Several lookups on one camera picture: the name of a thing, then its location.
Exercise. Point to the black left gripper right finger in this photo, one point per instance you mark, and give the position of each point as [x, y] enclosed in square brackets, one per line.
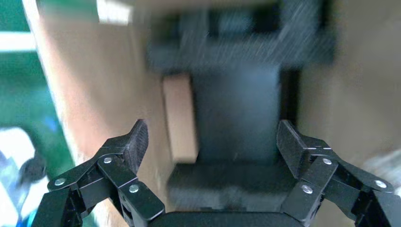
[319, 175]

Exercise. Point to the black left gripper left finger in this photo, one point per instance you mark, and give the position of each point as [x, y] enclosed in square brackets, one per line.
[119, 172]

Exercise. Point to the small brown cardboard box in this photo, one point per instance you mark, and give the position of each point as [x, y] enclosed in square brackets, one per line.
[180, 119]

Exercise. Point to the large brown cardboard box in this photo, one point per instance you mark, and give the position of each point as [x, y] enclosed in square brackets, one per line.
[94, 94]

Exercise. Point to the black foam insert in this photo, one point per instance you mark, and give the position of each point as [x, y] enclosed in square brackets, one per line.
[235, 109]

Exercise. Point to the white and blue machine part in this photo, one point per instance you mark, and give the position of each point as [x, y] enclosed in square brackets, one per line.
[12, 150]

